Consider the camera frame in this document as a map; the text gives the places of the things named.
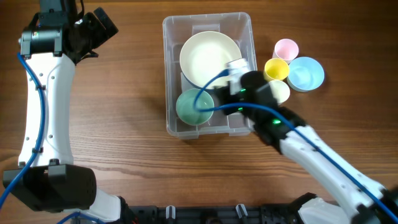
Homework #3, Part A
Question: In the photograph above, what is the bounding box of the cream large bowl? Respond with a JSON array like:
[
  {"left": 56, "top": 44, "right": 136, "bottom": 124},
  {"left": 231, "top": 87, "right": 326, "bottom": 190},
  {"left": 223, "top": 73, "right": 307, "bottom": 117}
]
[{"left": 180, "top": 31, "right": 242, "bottom": 88}]

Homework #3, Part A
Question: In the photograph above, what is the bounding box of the green small bowl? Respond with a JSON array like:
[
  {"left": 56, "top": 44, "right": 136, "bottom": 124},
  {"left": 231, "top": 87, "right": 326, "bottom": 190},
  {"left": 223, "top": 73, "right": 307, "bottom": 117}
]
[{"left": 176, "top": 88, "right": 214, "bottom": 126}]

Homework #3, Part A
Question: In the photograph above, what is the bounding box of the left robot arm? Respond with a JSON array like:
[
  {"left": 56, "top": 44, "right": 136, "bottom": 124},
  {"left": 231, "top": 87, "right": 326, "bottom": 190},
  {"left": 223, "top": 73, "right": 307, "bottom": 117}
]
[{"left": 1, "top": 1, "right": 122, "bottom": 223}]

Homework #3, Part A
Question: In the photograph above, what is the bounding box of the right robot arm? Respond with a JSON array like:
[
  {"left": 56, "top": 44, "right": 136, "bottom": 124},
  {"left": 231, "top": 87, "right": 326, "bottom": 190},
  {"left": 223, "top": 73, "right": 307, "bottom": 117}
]
[{"left": 214, "top": 71, "right": 397, "bottom": 223}]

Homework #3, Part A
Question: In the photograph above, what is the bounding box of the clear plastic storage container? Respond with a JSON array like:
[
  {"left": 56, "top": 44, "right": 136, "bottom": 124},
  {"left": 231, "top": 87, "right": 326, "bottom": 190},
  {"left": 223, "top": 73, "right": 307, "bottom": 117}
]
[{"left": 162, "top": 12, "right": 257, "bottom": 139}]

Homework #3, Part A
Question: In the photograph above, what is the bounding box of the yellow cup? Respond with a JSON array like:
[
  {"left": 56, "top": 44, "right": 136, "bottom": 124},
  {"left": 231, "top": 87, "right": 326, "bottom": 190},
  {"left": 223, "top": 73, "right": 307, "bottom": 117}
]
[{"left": 264, "top": 58, "right": 290, "bottom": 81}]

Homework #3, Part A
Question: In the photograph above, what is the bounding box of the cream cup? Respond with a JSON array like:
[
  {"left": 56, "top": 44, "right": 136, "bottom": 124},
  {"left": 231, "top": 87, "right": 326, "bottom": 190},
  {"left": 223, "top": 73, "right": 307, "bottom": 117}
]
[{"left": 269, "top": 80, "right": 290, "bottom": 105}]

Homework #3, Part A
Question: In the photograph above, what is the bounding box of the pink cup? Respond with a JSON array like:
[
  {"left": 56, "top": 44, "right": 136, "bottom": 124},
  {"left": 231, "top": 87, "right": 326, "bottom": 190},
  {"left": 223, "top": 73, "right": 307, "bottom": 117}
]
[{"left": 272, "top": 39, "right": 299, "bottom": 64}]

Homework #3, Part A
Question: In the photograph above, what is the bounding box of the light blue small bowl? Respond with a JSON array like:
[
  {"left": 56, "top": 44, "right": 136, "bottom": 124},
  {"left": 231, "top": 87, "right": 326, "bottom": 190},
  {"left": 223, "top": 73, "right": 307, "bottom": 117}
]
[{"left": 287, "top": 57, "right": 325, "bottom": 92}]

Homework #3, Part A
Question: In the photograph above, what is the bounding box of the left blue cable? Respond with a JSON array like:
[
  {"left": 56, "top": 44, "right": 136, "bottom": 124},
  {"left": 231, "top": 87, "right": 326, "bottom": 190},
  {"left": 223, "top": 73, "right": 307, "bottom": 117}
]
[{"left": 0, "top": 52, "right": 106, "bottom": 224}]

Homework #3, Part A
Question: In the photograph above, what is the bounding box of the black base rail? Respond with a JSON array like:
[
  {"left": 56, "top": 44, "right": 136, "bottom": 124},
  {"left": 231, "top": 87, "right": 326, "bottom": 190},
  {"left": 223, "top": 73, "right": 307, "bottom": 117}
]
[{"left": 130, "top": 204, "right": 303, "bottom": 224}]

